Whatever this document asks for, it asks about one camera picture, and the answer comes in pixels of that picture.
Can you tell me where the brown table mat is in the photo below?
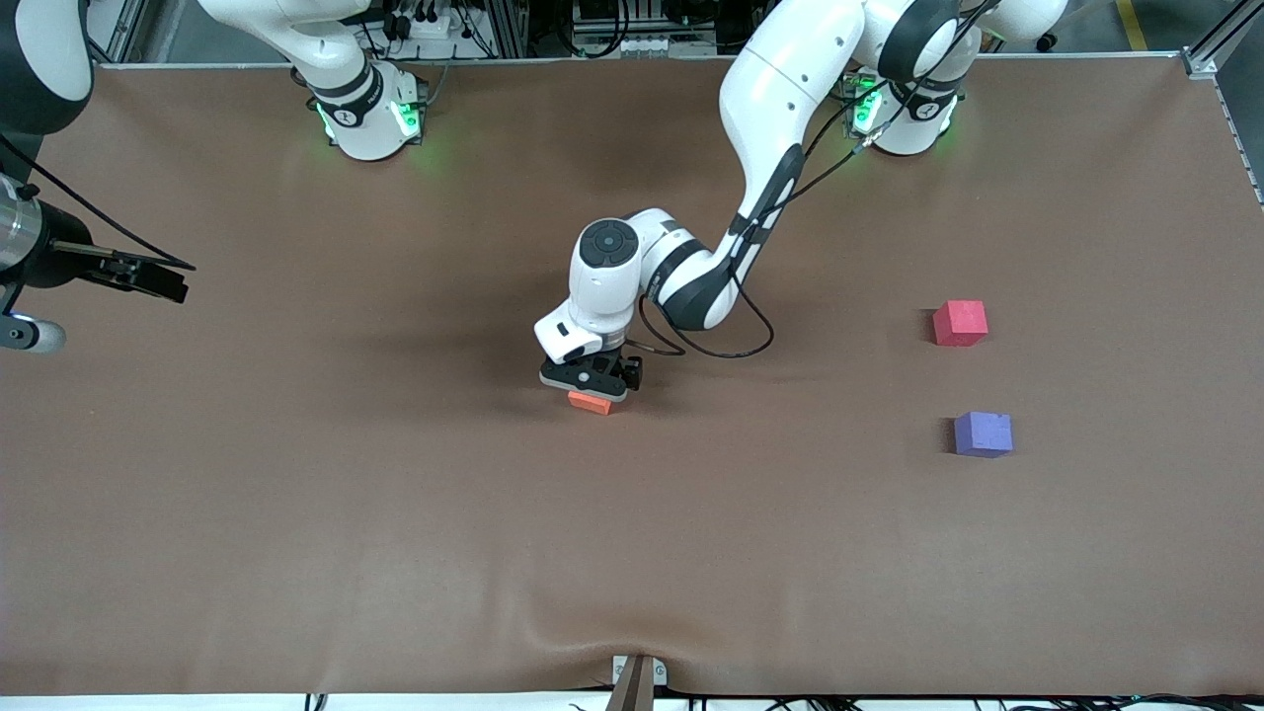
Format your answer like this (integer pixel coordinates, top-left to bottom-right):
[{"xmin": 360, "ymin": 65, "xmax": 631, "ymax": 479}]
[{"xmin": 0, "ymin": 54, "xmax": 1264, "ymax": 697}]

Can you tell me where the table edge clamp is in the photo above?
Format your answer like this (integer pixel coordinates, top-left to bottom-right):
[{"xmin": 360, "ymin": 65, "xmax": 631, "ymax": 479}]
[{"xmin": 610, "ymin": 654, "xmax": 669, "ymax": 711}]

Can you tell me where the red foam block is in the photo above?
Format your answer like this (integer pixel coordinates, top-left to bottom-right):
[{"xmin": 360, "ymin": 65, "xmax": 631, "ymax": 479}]
[{"xmin": 932, "ymin": 299, "xmax": 989, "ymax": 348}]

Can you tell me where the purple foam block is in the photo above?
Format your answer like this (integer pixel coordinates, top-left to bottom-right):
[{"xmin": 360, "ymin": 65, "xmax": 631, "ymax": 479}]
[{"xmin": 953, "ymin": 411, "xmax": 1014, "ymax": 459}]

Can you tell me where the white power strip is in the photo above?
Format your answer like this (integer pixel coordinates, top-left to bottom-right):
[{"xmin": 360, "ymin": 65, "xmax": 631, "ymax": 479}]
[{"xmin": 400, "ymin": 12, "xmax": 465, "ymax": 42}]

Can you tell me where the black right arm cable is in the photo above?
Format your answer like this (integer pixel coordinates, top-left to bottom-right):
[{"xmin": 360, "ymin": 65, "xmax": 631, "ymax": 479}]
[{"xmin": 0, "ymin": 133, "xmax": 197, "ymax": 273}]

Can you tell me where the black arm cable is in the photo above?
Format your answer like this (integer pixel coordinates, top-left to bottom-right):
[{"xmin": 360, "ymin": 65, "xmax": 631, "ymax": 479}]
[
  {"xmin": 0, "ymin": 133, "xmax": 197, "ymax": 273},
  {"xmin": 637, "ymin": 0, "xmax": 988, "ymax": 358}
]

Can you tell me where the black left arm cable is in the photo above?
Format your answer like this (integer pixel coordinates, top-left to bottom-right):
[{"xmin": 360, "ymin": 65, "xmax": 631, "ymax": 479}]
[{"xmin": 637, "ymin": 0, "xmax": 988, "ymax": 358}]

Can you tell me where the aluminium frame post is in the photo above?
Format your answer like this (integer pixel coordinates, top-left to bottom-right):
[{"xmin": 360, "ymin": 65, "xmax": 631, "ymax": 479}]
[{"xmin": 482, "ymin": 0, "xmax": 529, "ymax": 58}]

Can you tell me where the aluminium corner frame rail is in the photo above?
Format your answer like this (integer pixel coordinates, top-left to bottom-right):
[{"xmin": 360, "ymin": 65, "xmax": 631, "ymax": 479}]
[{"xmin": 1180, "ymin": 0, "xmax": 1264, "ymax": 203}]

